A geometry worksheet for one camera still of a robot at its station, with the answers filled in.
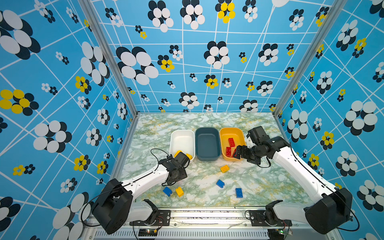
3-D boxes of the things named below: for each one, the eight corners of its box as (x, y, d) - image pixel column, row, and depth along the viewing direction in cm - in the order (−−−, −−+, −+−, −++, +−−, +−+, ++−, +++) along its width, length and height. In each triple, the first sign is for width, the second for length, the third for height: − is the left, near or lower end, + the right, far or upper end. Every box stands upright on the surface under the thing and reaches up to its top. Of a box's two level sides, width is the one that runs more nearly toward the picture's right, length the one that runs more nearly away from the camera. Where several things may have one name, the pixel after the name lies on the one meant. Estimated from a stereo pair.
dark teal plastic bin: (195, 161, 96) (195, 156, 91) (195, 133, 110) (195, 127, 105) (221, 161, 96) (222, 156, 91) (218, 132, 110) (219, 127, 105)
